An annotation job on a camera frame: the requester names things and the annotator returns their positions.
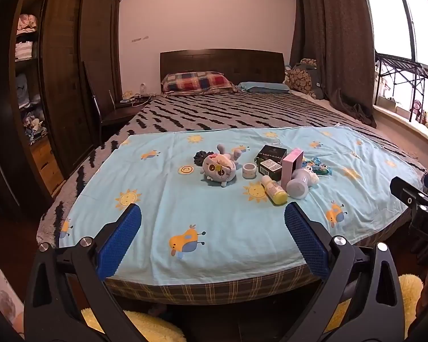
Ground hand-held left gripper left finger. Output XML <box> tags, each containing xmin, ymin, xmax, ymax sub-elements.
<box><xmin>23</xmin><ymin>203</ymin><xmax>147</xmax><ymax>342</ymax></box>

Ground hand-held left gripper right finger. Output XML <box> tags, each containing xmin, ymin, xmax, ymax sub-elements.
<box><xmin>284</xmin><ymin>202</ymin><xmax>405</xmax><ymax>342</ymax></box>

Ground blue snack packet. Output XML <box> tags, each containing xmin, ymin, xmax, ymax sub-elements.
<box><xmin>305</xmin><ymin>157</ymin><xmax>333</xmax><ymax>176</ymax></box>

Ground yellow white bottle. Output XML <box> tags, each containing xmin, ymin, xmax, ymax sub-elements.
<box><xmin>260</xmin><ymin>175</ymin><xmax>289</xmax><ymax>205</ymax></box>

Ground yellow fuzzy slipper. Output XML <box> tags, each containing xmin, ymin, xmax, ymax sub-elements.
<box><xmin>324</xmin><ymin>274</ymin><xmax>423</xmax><ymax>333</ymax></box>
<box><xmin>80</xmin><ymin>306</ymin><xmax>186</xmax><ymax>342</ymax></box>

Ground pink box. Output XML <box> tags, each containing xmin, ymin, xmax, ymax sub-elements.
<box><xmin>281</xmin><ymin>148</ymin><xmax>304</xmax><ymax>186</ymax></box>

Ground patterned black box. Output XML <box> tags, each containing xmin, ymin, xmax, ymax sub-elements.
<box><xmin>259</xmin><ymin>160</ymin><xmax>284</xmax><ymax>182</ymax></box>

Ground light blue printed sheet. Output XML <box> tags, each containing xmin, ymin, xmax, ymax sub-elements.
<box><xmin>59</xmin><ymin>126</ymin><xmax>423</xmax><ymax>287</ymax></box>

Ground black cosmetics box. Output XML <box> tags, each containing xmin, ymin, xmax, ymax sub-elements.
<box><xmin>255</xmin><ymin>145</ymin><xmax>288</xmax><ymax>166</ymax></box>

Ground plaid bed mattress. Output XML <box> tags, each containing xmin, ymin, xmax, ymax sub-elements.
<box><xmin>103</xmin><ymin>264</ymin><xmax>325</xmax><ymax>306</ymax></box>

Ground big-eyed plush toy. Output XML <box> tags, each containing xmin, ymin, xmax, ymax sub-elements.
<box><xmin>201</xmin><ymin>151</ymin><xmax>238</xmax><ymax>188</ymax></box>

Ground black folding rack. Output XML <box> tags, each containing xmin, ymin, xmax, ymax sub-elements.
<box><xmin>374</xmin><ymin>53</ymin><xmax>428</xmax><ymax>122</ymax></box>

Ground dark nightstand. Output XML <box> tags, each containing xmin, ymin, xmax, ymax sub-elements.
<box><xmin>100</xmin><ymin>94</ymin><xmax>153</xmax><ymax>129</ymax></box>

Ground white paper box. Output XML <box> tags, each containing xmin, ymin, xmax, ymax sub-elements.
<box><xmin>0</xmin><ymin>269</ymin><xmax>25</xmax><ymax>336</ymax></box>

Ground grey zigzag bedspread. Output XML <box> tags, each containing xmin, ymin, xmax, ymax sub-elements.
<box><xmin>37</xmin><ymin>93</ymin><xmax>427</xmax><ymax>243</ymax></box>

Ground blue pillow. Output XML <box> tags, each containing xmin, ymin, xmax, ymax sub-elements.
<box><xmin>238</xmin><ymin>81</ymin><xmax>291</xmax><ymax>94</ymax></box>

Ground brown curtain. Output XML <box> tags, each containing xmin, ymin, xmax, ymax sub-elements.
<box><xmin>290</xmin><ymin>0</ymin><xmax>377</xmax><ymax>127</ymax></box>

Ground dark wooden wardrobe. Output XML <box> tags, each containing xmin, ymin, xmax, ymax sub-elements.
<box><xmin>0</xmin><ymin>0</ymin><xmax>124</xmax><ymax>218</ymax></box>

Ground plaid pillow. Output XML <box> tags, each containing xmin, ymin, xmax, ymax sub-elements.
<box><xmin>162</xmin><ymin>71</ymin><xmax>236</xmax><ymax>94</ymax></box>

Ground blue folded clothes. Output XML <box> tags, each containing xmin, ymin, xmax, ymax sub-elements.
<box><xmin>16</xmin><ymin>73</ymin><xmax>40</xmax><ymax>109</ymax></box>

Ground dark wooden headboard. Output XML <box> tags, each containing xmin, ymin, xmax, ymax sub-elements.
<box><xmin>160</xmin><ymin>49</ymin><xmax>285</xmax><ymax>86</ymax></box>

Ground white folded clothes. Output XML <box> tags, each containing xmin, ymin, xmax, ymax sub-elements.
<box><xmin>15</xmin><ymin>41</ymin><xmax>34</xmax><ymax>59</ymax></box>

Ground pink folded clothes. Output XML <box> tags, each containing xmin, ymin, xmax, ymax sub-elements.
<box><xmin>17</xmin><ymin>14</ymin><xmax>40</xmax><ymax>36</ymax></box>

